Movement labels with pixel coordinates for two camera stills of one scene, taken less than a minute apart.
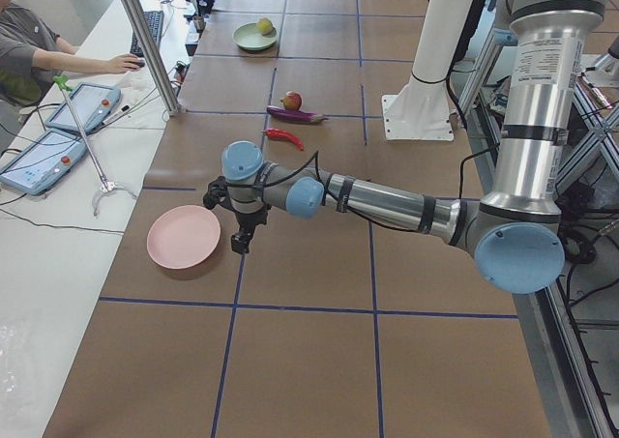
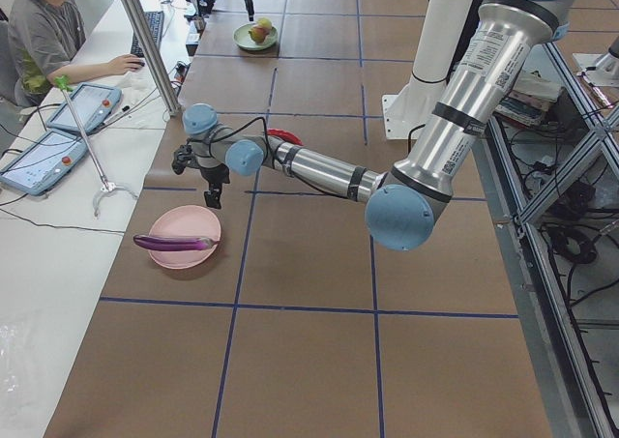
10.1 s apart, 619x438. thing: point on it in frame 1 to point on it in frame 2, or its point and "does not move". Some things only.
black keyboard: (155, 20) does not move
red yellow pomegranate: (292, 102) to (258, 33)
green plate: (248, 37) does not move
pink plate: (183, 236) does not move
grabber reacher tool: (63, 82) does not move
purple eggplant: (295, 116) to (169, 243)
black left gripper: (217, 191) to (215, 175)
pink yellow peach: (265, 25) does not move
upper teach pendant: (92, 103) does not move
